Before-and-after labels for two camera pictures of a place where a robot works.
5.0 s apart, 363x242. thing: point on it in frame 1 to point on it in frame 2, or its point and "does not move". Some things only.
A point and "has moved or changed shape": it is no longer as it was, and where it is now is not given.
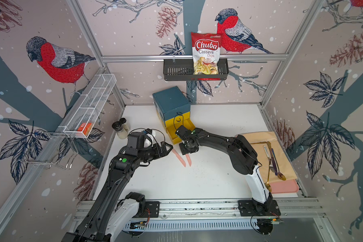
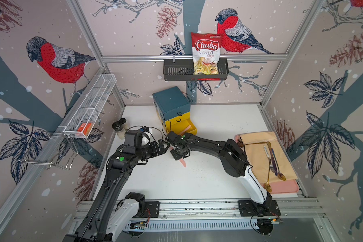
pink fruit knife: [188, 159] has moved or changed shape
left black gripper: [158, 150] does not move
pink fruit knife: [182, 161] does not move
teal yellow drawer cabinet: [174, 109] does not move
